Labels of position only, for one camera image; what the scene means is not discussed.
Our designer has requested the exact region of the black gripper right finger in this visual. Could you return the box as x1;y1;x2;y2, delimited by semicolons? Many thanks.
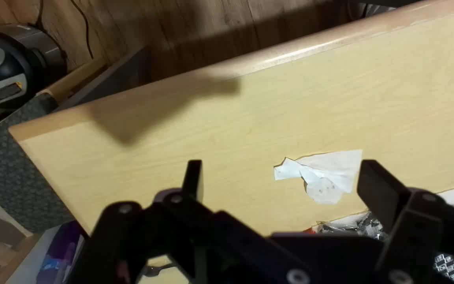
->
357;157;454;284

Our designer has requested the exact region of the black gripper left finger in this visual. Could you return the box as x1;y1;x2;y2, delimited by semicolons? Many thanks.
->
68;157;271;284

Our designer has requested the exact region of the clear plastic wrapper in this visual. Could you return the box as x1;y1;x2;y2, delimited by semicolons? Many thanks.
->
273;148;365;206

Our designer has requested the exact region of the black white checkerboard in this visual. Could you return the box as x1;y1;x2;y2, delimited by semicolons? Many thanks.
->
432;250;454;280

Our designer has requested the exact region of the purple plastic item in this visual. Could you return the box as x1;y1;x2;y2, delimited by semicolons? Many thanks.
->
37;219;89;284

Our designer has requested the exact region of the wooden rod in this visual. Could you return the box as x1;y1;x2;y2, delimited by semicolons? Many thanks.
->
37;54;109;103

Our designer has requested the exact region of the black silver rice cooker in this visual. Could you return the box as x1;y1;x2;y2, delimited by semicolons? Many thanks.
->
0;21;70;113

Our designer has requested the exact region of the thin black wall cable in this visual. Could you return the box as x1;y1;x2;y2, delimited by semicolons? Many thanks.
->
70;0;97;70

